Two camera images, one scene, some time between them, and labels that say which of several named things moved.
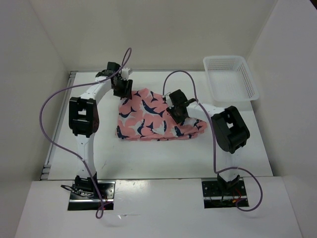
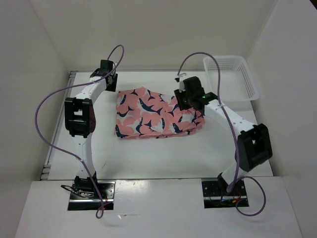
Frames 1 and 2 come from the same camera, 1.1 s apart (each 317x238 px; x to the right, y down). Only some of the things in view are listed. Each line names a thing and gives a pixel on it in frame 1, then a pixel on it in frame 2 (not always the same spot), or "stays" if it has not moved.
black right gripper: [177, 120] -> [179, 96]
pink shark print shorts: [142, 115] stays
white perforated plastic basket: [230, 79] stays
